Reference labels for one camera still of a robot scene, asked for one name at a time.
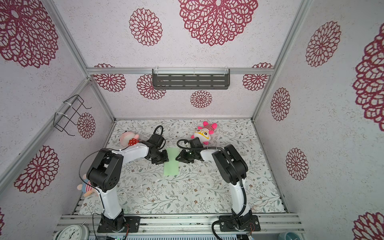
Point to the black wire wall rack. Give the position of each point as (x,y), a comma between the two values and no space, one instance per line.
(62,119)

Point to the teal cup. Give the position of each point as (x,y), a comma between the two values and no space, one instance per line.
(289,236)

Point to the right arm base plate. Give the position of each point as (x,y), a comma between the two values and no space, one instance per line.
(247,223)

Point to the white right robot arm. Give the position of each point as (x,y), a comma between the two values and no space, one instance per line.
(232,168)

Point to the grey wall shelf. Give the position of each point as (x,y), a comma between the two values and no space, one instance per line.
(191,80)

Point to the pink plush red dotted dress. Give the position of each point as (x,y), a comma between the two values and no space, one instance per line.
(126,137)

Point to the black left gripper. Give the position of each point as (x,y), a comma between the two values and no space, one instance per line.
(165,159)

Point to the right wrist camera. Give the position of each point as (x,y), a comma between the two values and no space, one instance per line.
(196,144)

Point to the light green paper sheet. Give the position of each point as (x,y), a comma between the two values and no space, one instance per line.
(171,168)

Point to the striped hat doll plush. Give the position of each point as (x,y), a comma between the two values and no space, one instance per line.
(86,187)

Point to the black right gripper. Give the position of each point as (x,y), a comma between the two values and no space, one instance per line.
(183,157)

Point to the white pink owl plush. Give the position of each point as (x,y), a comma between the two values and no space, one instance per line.
(204,133)

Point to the white analog clock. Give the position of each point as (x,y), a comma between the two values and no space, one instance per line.
(73,232)

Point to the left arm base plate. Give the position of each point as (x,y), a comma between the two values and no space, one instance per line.
(119,225)

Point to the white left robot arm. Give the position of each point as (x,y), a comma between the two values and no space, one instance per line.
(105,171)

